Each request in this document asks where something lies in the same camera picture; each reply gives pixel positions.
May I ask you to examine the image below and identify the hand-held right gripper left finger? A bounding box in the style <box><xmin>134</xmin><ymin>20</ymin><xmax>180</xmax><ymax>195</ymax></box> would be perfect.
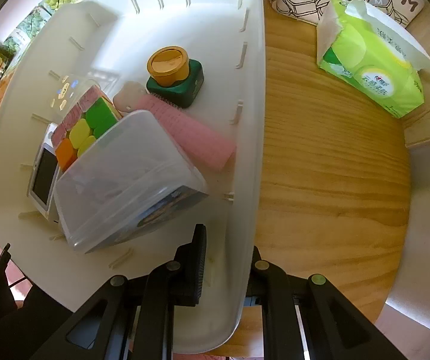
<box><xmin>39</xmin><ymin>224</ymin><xmax>208</xmax><ymax>360</ymax></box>

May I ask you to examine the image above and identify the green tissue pack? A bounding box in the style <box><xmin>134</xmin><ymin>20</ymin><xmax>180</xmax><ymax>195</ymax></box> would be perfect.
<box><xmin>316</xmin><ymin>0</ymin><xmax>430</xmax><ymax>120</ymax></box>

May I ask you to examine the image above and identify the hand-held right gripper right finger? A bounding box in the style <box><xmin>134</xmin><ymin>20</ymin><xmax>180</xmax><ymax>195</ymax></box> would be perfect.
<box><xmin>251</xmin><ymin>245</ymin><xmax>406</xmax><ymax>360</ymax></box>

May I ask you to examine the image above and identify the translucent plastic storage box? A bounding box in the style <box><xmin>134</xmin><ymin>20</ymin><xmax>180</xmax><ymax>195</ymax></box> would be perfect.
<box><xmin>52</xmin><ymin>110</ymin><xmax>210</xmax><ymax>254</ymax></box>

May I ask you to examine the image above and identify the clear acrylic sticker case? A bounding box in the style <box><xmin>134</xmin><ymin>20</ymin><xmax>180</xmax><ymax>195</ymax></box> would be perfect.
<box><xmin>48</xmin><ymin>68</ymin><xmax>122</xmax><ymax>121</ymax></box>

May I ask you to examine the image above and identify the green perfume bottle gold cap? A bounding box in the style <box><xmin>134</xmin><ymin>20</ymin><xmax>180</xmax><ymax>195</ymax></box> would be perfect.
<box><xmin>145</xmin><ymin>46</ymin><xmax>204</xmax><ymax>109</ymax></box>

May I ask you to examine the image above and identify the pink hair comb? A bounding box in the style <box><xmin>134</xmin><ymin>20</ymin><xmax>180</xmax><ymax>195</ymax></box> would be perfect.
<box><xmin>112</xmin><ymin>80</ymin><xmax>237</xmax><ymax>170</ymax></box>

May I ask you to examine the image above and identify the colourful puzzle cube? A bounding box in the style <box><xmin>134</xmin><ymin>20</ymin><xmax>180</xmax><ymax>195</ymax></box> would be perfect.
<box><xmin>51</xmin><ymin>84</ymin><xmax>123</xmax><ymax>173</ymax></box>

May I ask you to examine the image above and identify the white compact camera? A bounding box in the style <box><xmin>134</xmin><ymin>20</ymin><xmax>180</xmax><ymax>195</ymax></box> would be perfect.
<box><xmin>27</xmin><ymin>122</ymin><xmax>62</xmax><ymax>220</ymax></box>

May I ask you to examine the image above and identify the white plastic tray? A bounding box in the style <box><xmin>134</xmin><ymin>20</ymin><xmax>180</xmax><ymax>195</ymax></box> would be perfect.
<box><xmin>0</xmin><ymin>0</ymin><xmax>266</xmax><ymax>355</ymax></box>

